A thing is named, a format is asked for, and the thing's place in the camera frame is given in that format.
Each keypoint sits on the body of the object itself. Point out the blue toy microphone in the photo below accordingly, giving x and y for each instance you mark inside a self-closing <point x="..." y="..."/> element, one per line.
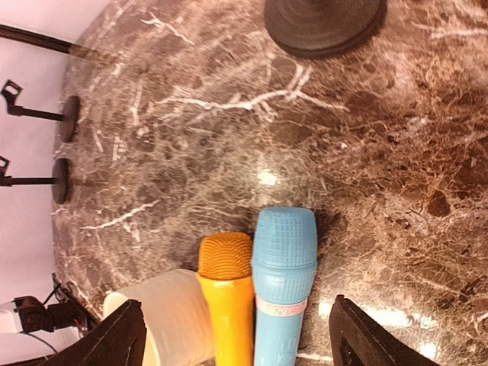
<point x="284" y="262"/>

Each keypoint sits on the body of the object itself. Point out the black stand of purple microphone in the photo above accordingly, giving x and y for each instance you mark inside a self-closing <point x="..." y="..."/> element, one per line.
<point x="323" y="29"/>

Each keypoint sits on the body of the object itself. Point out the black stand of blue microphone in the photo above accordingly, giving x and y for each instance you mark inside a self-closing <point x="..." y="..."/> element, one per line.
<point x="59" y="181"/>

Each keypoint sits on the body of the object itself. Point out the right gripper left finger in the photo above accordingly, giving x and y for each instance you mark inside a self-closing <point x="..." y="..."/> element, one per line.
<point x="119" y="339"/>

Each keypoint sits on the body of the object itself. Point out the left black frame post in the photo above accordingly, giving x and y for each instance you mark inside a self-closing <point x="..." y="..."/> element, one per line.
<point x="36" y="39"/>

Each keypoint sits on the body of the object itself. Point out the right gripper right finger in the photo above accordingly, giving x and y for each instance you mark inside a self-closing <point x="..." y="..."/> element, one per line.
<point x="356" y="339"/>

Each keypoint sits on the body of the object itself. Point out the orange toy microphone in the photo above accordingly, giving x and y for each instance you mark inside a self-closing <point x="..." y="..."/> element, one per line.
<point x="224" y="273"/>

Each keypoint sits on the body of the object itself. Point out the white ceramic mug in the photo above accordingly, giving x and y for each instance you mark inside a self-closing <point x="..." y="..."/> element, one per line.
<point x="177" y="318"/>

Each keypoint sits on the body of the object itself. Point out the black stand of orange microphone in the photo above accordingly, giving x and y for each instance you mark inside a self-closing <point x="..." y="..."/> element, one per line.
<point x="67" y="119"/>

